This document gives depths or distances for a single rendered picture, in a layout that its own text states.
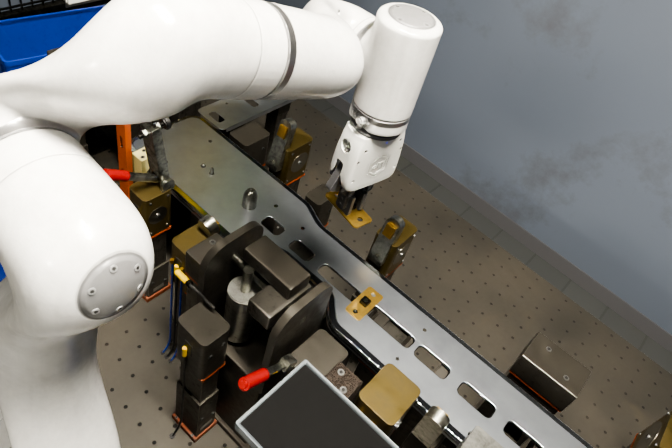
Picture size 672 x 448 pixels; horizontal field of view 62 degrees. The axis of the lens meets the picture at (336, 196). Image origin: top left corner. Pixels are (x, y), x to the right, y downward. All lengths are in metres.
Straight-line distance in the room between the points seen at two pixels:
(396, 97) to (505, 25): 1.93
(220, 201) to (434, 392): 0.60
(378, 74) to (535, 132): 2.04
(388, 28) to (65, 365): 0.50
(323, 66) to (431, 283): 1.16
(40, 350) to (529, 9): 2.31
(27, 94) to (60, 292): 0.15
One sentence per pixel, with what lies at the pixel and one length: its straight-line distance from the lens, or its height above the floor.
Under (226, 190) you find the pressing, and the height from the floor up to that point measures 1.00.
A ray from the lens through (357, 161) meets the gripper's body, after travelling 0.79.
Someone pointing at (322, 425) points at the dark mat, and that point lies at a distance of 0.84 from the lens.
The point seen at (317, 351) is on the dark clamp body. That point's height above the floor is 1.08.
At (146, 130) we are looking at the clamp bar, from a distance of 1.11.
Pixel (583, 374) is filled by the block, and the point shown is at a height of 1.03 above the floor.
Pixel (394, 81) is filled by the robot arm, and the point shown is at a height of 1.55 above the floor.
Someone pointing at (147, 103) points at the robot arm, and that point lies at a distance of 0.45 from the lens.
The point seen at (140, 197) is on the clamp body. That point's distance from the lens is 1.20.
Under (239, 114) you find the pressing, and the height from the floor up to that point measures 1.00.
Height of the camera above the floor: 1.91
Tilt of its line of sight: 43 degrees down
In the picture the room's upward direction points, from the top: 17 degrees clockwise
